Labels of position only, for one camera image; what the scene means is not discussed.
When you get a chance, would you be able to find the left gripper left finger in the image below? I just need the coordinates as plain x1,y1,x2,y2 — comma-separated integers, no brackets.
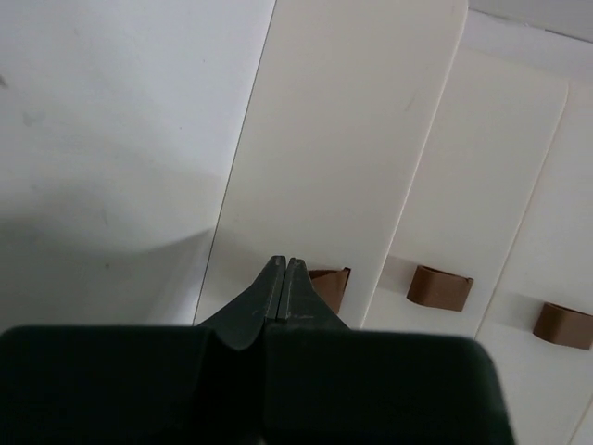
1,256,285,444

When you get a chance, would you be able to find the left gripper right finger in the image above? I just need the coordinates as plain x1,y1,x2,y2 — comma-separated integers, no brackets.
264,259,512,444

